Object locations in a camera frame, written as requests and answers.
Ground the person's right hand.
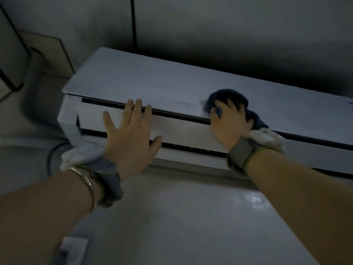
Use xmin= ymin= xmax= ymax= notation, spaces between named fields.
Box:
xmin=210 ymin=99 xmax=254 ymax=151

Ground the person's left hand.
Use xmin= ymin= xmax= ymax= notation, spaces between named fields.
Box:
xmin=102 ymin=98 xmax=164 ymax=182

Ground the dark blue cleaning cloth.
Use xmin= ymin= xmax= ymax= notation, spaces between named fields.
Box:
xmin=203 ymin=88 xmax=269 ymax=131

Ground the white air conditioner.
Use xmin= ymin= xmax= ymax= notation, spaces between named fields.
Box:
xmin=57 ymin=46 xmax=353 ymax=180

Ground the person's left forearm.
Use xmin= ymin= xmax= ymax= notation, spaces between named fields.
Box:
xmin=0 ymin=169 xmax=97 ymax=265

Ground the person's right forearm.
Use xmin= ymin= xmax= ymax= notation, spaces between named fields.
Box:
xmin=244 ymin=148 xmax=353 ymax=265

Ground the grey insulated pipe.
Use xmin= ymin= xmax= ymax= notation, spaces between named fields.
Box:
xmin=20 ymin=47 xmax=69 ymax=135

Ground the white wrist tracker grey strap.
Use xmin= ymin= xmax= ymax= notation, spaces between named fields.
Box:
xmin=59 ymin=142 xmax=124 ymax=209
xmin=226 ymin=127 xmax=288 ymax=176

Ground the gold bracelet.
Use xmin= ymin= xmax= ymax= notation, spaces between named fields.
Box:
xmin=64 ymin=166 xmax=97 ymax=212

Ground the grey power cable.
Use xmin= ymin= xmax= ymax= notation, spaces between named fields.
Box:
xmin=46 ymin=141 xmax=73 ymax=177

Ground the white wall socket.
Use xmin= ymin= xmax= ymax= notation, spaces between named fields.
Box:
xmin=58 ymin=236 xmax=90 ymax=265

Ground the beige wall cover plate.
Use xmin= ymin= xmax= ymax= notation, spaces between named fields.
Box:
xmin=18 ymin=30 xmax=75 ymax=78

